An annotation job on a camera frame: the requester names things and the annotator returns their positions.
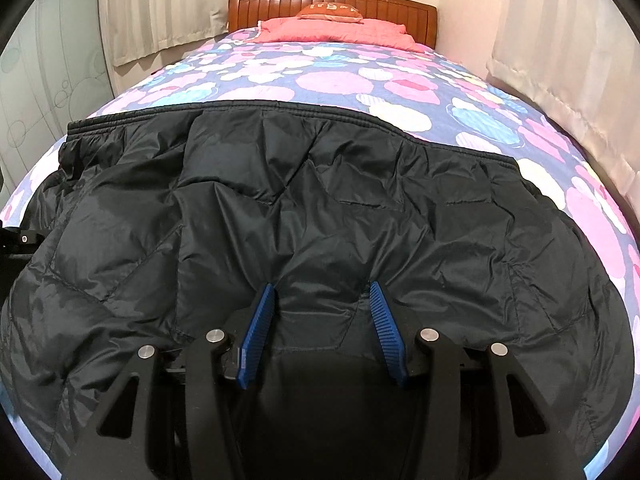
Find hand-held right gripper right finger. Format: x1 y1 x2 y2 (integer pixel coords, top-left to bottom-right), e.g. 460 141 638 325
369 280 586 480

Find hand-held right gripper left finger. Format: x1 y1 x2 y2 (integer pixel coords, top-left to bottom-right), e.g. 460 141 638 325
60 282 278 480

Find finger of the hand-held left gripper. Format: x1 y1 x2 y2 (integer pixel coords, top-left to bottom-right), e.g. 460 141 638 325
0 229 42 256

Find black puffer jacket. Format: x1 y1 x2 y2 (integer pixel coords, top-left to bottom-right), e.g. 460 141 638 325
0 100 636 480

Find frosted glass wardrobe door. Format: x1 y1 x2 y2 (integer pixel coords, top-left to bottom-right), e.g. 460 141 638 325
0 0 113 191

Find circle-print bedspread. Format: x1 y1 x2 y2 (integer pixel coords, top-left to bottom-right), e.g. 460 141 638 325
0 40 640 480

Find short cream curtain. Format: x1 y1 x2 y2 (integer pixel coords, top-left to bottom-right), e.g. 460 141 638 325
97 0 236 67

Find red pillow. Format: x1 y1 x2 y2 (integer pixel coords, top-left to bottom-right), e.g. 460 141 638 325
243 16 426 53

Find wooden headboard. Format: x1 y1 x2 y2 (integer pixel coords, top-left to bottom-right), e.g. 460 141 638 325
228 0 438 47

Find small orange cushion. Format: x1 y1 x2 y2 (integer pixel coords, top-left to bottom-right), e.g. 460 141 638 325
297 1 363 23

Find long cream curtain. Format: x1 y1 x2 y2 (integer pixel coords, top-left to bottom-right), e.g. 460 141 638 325
487 0 640 196

